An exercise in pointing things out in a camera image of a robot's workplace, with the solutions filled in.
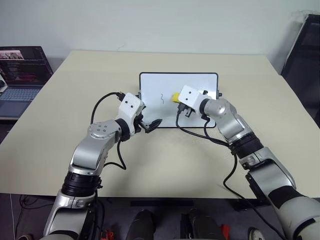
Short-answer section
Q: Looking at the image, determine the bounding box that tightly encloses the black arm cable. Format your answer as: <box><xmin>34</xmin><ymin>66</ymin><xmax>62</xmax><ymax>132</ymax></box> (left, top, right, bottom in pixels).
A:
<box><xmin>175</xmin><ymin>107</ymin><xmax>287</xmax><ymax>240</ymax></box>
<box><xmin>90</xmin><ymin>91</ymin><xmax>128</xmax><ymax>172</ymax></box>

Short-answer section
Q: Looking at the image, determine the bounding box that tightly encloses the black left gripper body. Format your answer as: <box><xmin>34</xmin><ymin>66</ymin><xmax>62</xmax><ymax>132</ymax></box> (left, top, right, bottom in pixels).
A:
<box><xmin>133</xmin><ymin>112</ymin><xmax>149</xmax><ymax>135</ymax></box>

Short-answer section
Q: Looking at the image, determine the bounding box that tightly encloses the black chair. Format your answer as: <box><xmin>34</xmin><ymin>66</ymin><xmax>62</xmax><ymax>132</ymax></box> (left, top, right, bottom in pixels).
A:
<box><xmin>279</xmin><ymin>13</ymin><xmax>320</xmax><ymax>118</ymax></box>

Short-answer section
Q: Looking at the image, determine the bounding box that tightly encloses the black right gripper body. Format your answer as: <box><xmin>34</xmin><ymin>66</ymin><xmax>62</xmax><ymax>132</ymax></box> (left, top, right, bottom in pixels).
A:
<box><xmin>177</xmin><ymin>103</ymin><xmax>197</xmax><ymax>119</ymax></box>

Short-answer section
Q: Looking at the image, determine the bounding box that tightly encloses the small black-framed whiteboard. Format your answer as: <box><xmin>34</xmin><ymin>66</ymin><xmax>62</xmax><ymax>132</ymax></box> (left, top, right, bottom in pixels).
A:
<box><xmin>136</xmin><ymin>71</ymin><xmax>223</xmax><ymax>129</ymax></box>

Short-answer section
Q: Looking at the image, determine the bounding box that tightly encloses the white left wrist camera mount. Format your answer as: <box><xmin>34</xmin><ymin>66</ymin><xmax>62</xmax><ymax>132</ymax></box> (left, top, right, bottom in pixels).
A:
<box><xmin>118</xmin><ymin>92</ymin><xmax>146</xmax><ymax>135</ymax></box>

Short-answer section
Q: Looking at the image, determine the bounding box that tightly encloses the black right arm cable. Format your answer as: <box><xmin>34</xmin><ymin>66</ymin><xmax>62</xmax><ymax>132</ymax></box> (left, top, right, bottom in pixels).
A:
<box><xmin>175</xmin><ymin>107</ymin><xmax>287</xmax><ymax>240</ymax></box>

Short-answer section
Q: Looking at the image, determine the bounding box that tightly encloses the open grey laptop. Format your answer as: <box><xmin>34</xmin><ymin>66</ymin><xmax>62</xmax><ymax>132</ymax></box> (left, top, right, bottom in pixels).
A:
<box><xmin>0</xmin><ymin>45</ymin><xmax>54</xmax><ymax>121</ymax></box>

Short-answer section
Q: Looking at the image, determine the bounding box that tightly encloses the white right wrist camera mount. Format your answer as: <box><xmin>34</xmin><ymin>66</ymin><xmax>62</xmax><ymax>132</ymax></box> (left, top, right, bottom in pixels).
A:
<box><xmin>178</xmin><ymin>84</ymin><xmax>210</xmax><ymax>113</ymax></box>

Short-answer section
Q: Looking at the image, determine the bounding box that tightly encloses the dark rounded shape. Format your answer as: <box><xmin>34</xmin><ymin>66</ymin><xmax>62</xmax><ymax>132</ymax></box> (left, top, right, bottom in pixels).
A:
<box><xmin>126</xmin><ymin>209</ymin><xmax>156</xmax><ymax>240</ymax></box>
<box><xmin>180</xmin><ymin>207</ymin><xmax>227</xmax><ymax>240</ymax></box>

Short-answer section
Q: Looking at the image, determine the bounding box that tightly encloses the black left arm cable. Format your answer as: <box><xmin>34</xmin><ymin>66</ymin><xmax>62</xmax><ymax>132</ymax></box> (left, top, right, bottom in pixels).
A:
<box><xmin>90</xmin><ymin>91</ymin><xmax>128</xmax><ymax>172</ymax></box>

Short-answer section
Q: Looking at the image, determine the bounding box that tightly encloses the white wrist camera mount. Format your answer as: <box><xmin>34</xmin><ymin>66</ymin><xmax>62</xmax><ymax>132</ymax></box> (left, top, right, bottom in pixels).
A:
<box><xmin>178</xmin><ymin>84</ymin><xmax>210</xmax><ymax>113</ymax></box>
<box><xmin>118</xmin><ymin>92</ymin><xmax>146</xmax><ymax>135</ymax></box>

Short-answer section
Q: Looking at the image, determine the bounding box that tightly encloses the thin floor cable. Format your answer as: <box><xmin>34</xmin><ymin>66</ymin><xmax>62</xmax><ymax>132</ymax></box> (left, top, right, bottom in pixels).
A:
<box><xmin>9</xmin><ymin>193</ymin><xmax>36</xmax><ymax>209</ymax></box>

